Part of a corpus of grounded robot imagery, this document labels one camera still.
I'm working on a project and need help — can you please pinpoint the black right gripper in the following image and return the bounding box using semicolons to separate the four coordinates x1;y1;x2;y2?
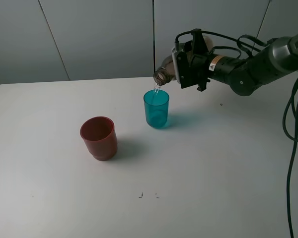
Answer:
172;51;248;96

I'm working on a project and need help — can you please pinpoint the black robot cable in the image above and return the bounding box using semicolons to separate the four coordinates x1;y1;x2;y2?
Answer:
174;29;298;238

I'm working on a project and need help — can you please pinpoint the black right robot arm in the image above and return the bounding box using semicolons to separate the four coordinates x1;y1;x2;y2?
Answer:
172;29;298;96

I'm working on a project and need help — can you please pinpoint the red plastic cup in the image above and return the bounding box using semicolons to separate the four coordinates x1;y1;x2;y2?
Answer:
80;117;118;161

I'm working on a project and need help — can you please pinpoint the teal translucent plastic cup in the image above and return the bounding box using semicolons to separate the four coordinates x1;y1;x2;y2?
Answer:
144;90;169;128

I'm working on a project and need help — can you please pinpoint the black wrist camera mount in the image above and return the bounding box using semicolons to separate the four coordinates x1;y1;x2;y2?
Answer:
184;28;209;55

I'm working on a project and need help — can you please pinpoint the grey translucent water bottle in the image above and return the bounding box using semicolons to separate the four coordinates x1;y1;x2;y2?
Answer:
153;36;214;86

